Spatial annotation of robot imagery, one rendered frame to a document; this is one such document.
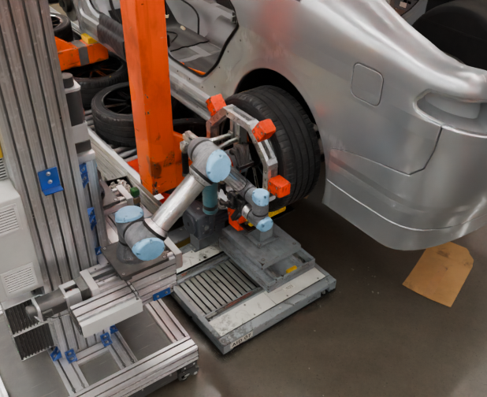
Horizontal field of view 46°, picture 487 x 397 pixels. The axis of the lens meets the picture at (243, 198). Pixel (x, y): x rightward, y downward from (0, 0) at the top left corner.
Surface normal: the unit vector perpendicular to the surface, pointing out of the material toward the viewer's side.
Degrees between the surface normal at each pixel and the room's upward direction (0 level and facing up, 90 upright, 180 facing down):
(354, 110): 90
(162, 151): 90
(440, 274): 1
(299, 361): 0
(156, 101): 90
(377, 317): 0
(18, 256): 90
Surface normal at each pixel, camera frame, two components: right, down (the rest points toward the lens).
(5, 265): 0.57, 0.50
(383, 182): -0.80, 0.35
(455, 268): 0.00, -0.78
